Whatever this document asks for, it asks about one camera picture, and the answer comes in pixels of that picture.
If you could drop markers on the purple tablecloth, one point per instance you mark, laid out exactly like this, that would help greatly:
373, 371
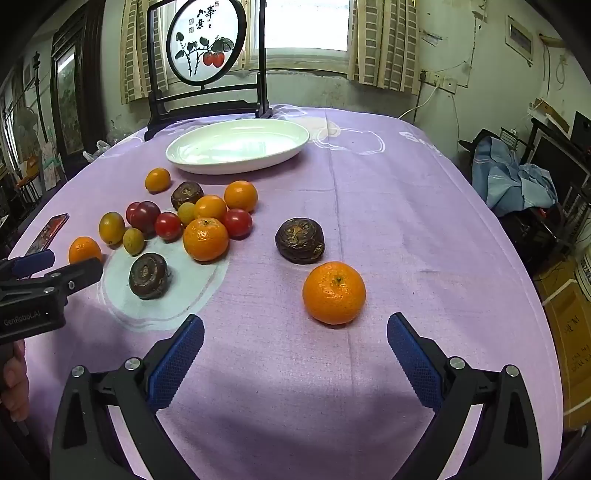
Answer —
369, 207

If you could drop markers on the white oval plate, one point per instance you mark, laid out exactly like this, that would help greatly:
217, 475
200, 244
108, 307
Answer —
238, 147

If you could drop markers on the white wall electrical box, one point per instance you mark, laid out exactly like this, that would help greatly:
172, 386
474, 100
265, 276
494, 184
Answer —
519, 39

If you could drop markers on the person's left hand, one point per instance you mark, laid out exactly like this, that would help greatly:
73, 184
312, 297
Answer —
16, 387

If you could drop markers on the dark wooden cabinet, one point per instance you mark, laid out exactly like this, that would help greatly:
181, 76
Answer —
76, 87

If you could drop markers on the large yellow-green cherry tomato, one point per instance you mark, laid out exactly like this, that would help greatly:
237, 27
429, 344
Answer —
111, 228

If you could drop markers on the dark red cherry tomato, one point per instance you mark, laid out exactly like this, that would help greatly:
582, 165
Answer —
145, 217

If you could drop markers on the white bucket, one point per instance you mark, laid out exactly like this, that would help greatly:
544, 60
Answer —
584, 272

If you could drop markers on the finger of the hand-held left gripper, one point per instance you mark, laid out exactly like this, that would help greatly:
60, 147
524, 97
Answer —
76, 274
32, 264

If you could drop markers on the window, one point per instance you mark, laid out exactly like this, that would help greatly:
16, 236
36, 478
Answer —
304, 25

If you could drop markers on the small cardboard box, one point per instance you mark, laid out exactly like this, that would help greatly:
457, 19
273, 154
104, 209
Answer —
549, 112

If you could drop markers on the large cardboard box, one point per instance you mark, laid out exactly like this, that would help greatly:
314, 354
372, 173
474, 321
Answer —
570, 332

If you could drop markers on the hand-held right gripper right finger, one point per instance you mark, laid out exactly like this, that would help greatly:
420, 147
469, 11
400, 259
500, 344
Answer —
413, 364

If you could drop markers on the smartphone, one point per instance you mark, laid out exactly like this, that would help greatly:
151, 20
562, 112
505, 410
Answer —
48, 233

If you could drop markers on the wall power socket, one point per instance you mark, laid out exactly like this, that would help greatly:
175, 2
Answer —
438, 79

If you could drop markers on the orange mandarin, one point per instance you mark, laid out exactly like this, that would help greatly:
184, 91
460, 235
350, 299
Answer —
85, 250
334, 293
206, 239

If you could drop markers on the light blue cloth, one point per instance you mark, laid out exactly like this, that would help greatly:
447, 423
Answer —
512, 180

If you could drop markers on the white plastic bag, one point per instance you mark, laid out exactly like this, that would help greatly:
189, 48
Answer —
98, 150

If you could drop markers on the orange cherry tomato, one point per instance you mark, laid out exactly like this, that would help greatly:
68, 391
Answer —
210, 206
240, 195
157, 179

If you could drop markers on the brown water chestnut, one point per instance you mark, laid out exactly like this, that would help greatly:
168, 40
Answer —
300, 240
148, 276
187, 194

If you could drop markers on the black monitor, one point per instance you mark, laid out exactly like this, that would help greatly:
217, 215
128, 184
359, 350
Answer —
556, 161

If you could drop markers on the checked curtain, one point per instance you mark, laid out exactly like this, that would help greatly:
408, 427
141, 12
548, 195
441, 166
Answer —
385, 44
136, 50

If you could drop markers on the small yellow-green cherry tomato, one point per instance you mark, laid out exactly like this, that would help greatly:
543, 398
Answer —
186, 213
134, 241

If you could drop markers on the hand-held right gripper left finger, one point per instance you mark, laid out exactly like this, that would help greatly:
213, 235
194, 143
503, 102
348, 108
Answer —
178, 364

